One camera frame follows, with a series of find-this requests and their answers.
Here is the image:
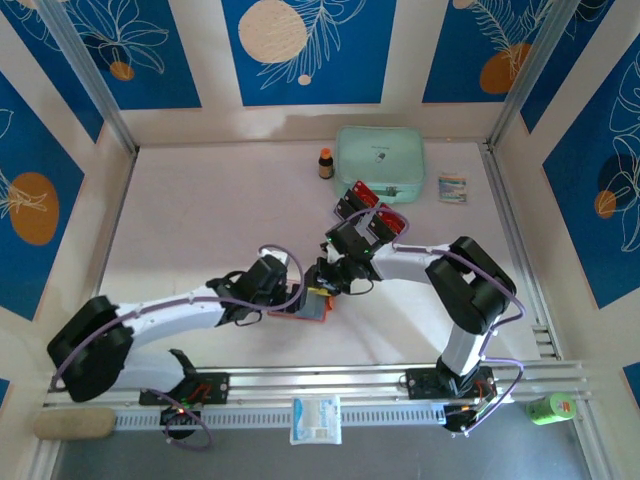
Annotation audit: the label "red VIP credit card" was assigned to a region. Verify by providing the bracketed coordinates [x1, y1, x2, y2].
[373, 203, 409, 239]
[348, 179, 380, 207]

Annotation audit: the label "aluminium side rail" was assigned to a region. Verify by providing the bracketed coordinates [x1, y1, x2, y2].
[479, 142, 564, 361]
[92, 149, 139, 301]

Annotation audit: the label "aluminium frame post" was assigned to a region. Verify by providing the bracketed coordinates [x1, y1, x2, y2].
[35, 0, 140, 155]
[487, 0, 584, 151]

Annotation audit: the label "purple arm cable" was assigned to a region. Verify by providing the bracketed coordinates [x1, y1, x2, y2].
[49, 243, 307, 453]
[338, 207, 526, 439]

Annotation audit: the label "white blue gauze pack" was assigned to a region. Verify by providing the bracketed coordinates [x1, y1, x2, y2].
[288, 394, 344, 446]

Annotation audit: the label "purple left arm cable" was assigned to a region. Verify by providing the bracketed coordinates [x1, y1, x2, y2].
[49, 243, 307, 453]

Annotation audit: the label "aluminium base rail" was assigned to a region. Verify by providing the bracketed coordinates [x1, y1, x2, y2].
[42, 362, 596, 409]

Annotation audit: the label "mint green zipper pouch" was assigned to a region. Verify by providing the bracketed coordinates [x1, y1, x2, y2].
[333, 125, 427, 205]

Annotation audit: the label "orange card holder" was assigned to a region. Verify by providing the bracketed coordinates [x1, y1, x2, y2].
[267, 284, 335, 324]

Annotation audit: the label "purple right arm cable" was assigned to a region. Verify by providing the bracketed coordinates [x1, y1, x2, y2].
[338, 207, 526, 439]

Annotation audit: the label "beige foam pad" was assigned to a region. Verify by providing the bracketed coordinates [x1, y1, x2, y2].
[33, 407, 117, 441]

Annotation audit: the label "white slotted cable duct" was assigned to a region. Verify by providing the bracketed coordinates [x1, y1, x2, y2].
[113, 402, 449, 430]

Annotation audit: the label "small white blue packet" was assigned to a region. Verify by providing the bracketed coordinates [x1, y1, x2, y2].
[438, 173, 469, 204]

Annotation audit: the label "red and black packets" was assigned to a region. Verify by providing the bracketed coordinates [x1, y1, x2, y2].
[332, 178, 410, 249]

